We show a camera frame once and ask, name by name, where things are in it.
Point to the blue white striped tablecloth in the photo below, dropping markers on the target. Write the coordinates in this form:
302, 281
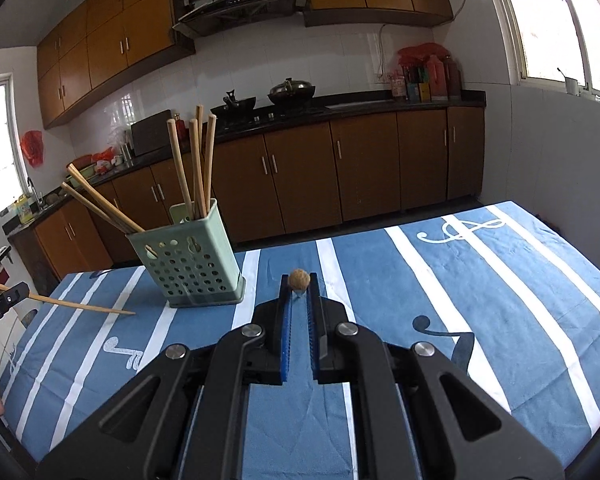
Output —
430, 285

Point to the metal cup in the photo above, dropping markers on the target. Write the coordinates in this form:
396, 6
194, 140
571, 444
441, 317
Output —
572, 85

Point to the steel faucet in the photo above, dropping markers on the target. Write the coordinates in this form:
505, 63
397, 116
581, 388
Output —
34, 192

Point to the green basin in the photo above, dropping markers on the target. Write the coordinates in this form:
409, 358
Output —
87, 173

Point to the yellow dish soap bottle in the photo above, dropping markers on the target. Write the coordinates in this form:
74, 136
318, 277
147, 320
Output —
23, 210

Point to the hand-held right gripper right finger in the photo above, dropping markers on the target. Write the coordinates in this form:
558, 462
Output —
314, 340

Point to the red bottle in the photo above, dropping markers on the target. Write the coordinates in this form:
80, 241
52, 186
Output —
180, 130

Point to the black wok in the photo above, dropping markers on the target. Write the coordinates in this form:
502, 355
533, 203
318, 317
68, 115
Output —
240, 104

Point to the dark brown cutting board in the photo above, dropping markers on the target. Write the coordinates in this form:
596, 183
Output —
150, 132

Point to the white wall socket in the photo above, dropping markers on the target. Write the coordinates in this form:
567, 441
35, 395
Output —
385, 79

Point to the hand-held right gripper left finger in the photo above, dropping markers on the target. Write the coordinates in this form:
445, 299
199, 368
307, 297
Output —
286, 340

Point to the steel canister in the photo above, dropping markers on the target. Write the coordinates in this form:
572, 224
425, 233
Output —
126, 152

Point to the black kitchen countertop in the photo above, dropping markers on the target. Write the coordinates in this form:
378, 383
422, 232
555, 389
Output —
455, 96

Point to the brown base cabinets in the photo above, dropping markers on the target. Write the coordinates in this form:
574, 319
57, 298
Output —
365, 160

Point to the red wall decoration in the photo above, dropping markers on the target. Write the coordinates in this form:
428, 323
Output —
32, 147

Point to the white plastic bag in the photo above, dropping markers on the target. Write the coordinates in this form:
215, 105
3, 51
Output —
117, 137

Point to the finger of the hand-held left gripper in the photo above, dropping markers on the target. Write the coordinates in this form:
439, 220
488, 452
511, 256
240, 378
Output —
0, 302

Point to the lidded dark wok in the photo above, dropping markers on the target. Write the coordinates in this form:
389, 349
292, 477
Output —
290, 91

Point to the large red plastic bag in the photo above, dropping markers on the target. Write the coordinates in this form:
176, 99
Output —
420, 52

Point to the green perforated utensil holder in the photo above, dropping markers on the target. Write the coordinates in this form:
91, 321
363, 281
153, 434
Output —
225, 255

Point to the red basin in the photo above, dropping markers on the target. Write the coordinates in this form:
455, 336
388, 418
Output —
82, 161

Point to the black gas hob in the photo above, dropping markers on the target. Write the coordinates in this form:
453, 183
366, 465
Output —
270, 115

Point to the small red plastic bag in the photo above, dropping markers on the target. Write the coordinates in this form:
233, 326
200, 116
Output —
102, 156

